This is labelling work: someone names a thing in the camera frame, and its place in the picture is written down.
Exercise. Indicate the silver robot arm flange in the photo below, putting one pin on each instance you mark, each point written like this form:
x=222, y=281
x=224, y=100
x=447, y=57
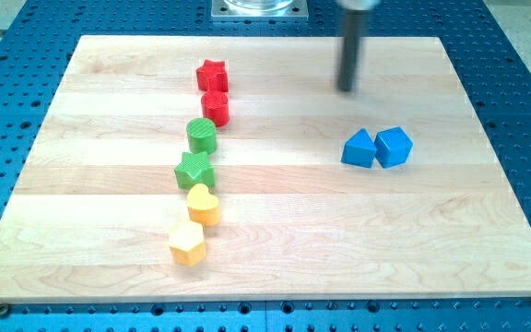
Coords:
x=359, y=5

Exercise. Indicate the green star block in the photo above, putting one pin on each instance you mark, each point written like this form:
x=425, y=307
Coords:
x=193, y=169

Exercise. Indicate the green cylinder block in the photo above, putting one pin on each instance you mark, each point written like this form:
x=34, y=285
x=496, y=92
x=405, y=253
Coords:
x=202, y=135

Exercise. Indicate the yellow heart block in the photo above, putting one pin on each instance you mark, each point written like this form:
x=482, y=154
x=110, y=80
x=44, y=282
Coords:
x=203, y=207

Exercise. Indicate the red cylinder block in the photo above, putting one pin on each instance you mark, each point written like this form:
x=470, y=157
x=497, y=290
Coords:
x=215, y=106

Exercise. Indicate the blue triangle block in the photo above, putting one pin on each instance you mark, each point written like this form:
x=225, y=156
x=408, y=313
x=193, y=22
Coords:
x=359, y=150

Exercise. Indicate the red star block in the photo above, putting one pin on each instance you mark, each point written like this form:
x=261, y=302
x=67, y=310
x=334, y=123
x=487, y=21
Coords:
x=212, y=75

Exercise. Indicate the yellow pentagon block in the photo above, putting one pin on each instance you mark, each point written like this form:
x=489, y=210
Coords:
x=187, y=243

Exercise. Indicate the blue cube block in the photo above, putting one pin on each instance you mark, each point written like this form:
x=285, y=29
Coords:
x=393, y=147

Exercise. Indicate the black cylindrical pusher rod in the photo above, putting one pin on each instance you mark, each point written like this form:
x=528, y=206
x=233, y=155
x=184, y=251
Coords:
x=354, y=25

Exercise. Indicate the light wooden board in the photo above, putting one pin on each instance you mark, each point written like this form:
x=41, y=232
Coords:
x=89, y=218

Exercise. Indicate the blue perforated table plate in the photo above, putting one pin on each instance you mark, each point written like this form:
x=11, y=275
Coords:
x=37, y=40

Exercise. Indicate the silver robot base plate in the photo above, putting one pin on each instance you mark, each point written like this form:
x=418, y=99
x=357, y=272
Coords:
x=232, y=9

